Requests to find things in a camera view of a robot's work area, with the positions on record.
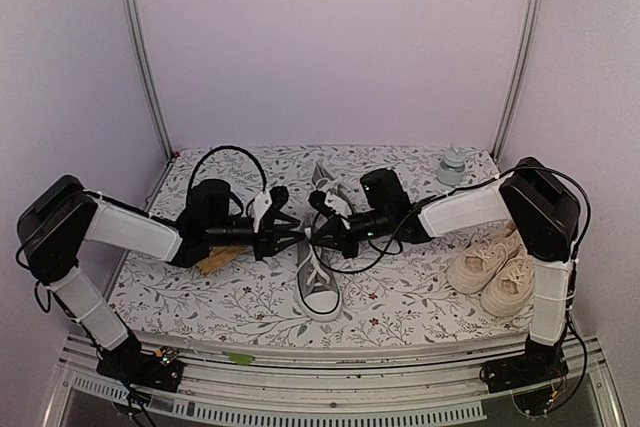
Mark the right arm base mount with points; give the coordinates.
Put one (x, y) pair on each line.
(538, 363)

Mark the floral patterned table mat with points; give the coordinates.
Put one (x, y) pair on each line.
(398, 300)

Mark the green tape piece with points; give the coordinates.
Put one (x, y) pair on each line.
(240, 358)

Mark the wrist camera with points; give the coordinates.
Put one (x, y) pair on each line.
(329, 199)
(266, 206)

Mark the yellow bamboo fan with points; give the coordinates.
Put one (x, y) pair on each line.
(218, 257)

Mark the aluminium front rail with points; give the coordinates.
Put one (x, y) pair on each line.
(423, 385)

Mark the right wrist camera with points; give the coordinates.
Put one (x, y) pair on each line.
(329, 199)

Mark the left aluminium frame post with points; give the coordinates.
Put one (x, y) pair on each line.
(135, 28)

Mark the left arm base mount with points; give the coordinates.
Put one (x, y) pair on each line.
(132, 367)

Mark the beige sneaker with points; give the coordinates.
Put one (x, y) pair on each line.
(510, 289)
(473, 268)

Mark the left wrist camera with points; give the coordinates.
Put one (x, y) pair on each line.
(266, 206)

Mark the grey sneaker with white laces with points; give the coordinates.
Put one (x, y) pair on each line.
(317, 291)

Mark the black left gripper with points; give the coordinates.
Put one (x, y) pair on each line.
(282, 231)

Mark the right aluminium frame post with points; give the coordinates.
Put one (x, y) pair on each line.
(532, 11)

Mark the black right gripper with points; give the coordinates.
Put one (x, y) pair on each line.
(339, 240)

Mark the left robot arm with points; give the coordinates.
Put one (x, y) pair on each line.
(55, 229)

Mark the aluminium frame post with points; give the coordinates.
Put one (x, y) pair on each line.
(135, 28)
(532, 11)

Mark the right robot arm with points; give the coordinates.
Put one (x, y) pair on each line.
(547, 215)

